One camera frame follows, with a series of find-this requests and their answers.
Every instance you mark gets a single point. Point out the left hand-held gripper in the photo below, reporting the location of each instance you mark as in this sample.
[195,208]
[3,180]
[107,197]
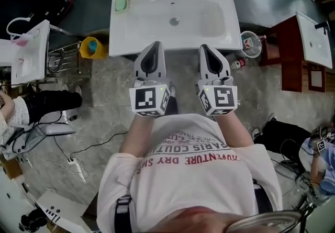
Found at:
[144,98]

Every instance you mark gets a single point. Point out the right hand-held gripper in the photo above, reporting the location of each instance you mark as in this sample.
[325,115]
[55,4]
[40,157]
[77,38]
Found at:
[222,97]

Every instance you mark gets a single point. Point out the green soap bar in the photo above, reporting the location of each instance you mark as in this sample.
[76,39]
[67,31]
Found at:
[122,4]

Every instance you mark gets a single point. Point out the person's left forearm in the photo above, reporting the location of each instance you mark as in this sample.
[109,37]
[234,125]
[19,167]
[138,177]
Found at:
[136,137]

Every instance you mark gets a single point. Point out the person's right forearm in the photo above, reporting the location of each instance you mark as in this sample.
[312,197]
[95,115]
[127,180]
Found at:
[234,132]

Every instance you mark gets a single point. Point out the white washbasin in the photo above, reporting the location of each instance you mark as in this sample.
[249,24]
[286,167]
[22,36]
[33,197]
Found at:
[146,30]

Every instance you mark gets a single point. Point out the small white sink basin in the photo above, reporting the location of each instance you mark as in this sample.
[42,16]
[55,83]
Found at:
[28,61]
[314,43]

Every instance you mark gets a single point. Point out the red label plastic bottle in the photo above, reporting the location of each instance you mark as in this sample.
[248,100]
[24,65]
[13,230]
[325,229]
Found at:
[238,64]

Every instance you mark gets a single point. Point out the red white carton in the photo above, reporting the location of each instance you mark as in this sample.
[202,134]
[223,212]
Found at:
[247,43]

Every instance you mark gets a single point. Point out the white mesh wastebasket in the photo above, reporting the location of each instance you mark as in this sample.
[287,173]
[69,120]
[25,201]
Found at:
[255,52]

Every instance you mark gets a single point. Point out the yellow bin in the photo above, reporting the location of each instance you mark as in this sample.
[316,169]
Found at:
[100,51]

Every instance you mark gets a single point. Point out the brown wooden cabinet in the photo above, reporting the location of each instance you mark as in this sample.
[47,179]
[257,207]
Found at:
[285,54]

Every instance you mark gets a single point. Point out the small black faucet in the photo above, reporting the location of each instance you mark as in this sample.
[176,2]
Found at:
[322,27]

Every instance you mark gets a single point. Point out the person's white printed shirt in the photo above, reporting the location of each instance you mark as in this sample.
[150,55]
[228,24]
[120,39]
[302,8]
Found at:
[191,187]

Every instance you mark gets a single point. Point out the white power strip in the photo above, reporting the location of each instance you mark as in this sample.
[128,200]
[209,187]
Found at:
[73,164]

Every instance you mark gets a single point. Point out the pink holder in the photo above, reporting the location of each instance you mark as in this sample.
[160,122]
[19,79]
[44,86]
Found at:
[19,40]

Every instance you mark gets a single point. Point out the grey backpack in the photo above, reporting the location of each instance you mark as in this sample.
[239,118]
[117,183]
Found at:
[28,140]

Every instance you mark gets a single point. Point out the white curved faucet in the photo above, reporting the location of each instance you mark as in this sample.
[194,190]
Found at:
[11,23]

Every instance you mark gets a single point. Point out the white striped panel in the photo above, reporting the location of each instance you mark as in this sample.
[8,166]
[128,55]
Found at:
[62,208]

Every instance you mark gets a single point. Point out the person's eyeglasses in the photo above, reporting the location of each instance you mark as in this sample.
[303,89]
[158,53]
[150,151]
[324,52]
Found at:
[274,222]

